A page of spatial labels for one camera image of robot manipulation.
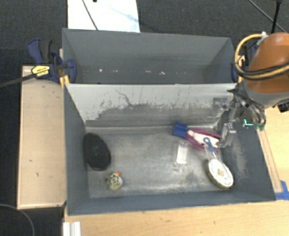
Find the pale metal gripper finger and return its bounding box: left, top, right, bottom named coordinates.
left=217, top=111, right=231, bottom=132
left=217, top=122, right=237, bottom=148

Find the round white tin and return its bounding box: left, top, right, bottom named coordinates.
left=205, top=158, right=234, bottom=189

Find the blue block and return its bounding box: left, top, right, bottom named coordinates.
left=171, top=121, right=188, bottom=138

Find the clear glass jar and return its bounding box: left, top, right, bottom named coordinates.
left=172, top=139, right=191, bottom=173

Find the grey metal bin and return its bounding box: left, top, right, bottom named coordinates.
left=61, top=28, right=277, bottom=216

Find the spotted white toy ball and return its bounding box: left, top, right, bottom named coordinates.
left=105, top=172, right=124, bottom=191

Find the black oval brush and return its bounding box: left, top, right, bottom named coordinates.
left=82, top=132, right=112, bottom=171

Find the pale wood board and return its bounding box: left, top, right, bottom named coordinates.
left=16, top=65, right=68, bottom=210

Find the blue handled clear tool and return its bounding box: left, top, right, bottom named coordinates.
left=202, top=137, right=223, bottom=161

